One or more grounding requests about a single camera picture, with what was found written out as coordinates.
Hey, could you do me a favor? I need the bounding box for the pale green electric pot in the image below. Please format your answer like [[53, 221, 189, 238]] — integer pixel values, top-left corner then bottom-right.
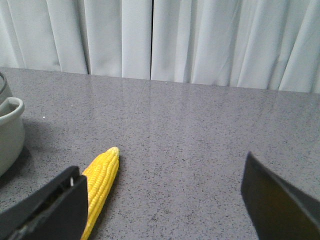
[[0, 73, 25, 175]]

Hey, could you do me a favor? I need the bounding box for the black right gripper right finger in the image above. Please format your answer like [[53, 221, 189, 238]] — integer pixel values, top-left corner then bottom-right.
[[241, 152, 320, 240]]

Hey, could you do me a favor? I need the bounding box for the yellow corn cob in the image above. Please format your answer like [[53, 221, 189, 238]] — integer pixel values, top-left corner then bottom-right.
[[81, 146, 120, 240]]

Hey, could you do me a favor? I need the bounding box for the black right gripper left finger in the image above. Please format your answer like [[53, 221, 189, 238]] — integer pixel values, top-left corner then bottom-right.
[[0, 166, 89, 240]]

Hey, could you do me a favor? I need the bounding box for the white curtain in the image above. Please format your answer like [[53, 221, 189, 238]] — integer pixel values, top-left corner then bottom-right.
[[0, 0, 320, 93]]

